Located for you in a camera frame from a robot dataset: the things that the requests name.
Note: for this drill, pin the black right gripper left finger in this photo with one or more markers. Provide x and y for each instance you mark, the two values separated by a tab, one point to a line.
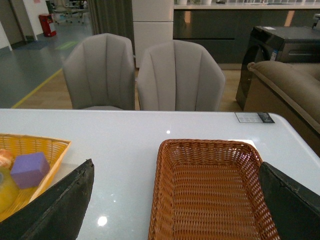
58	213

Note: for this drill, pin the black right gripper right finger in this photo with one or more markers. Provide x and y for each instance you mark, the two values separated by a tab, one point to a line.
295	209

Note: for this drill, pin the yellow tape roll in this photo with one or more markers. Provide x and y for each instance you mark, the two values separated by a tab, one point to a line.
8	189

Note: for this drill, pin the brown wicker basket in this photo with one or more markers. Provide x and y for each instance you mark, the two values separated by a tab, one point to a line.
209	190

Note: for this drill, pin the yellow wicker basket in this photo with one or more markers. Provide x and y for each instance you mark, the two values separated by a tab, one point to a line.
54	150

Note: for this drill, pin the purple foam cube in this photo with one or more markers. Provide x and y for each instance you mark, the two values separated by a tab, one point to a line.
29	169

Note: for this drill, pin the orange bread roll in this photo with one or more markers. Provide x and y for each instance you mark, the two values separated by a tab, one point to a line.
6	158

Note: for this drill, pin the table label sticker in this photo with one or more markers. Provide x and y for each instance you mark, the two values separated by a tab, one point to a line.
254	117

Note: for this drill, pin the beige sofa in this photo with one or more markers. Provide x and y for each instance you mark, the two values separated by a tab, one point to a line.
291	90

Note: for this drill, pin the grey chair left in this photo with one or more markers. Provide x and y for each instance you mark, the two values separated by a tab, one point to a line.
100	73

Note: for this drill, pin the grey chair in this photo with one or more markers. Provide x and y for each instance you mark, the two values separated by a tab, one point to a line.
179	76
100	73

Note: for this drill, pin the black washing machine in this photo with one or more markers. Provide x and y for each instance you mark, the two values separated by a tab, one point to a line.
277	43

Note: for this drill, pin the grey chair right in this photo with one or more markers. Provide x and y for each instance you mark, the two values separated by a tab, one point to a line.
179	76

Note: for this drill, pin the dark grey kitchen counter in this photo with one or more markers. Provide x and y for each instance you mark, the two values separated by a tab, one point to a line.
224	27

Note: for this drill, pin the red bin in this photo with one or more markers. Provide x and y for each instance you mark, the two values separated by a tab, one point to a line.
47	24

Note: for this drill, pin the grey curtain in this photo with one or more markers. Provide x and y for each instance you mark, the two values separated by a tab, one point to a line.
112	16

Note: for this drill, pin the white refrigerator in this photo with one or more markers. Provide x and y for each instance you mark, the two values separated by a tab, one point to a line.
152	24

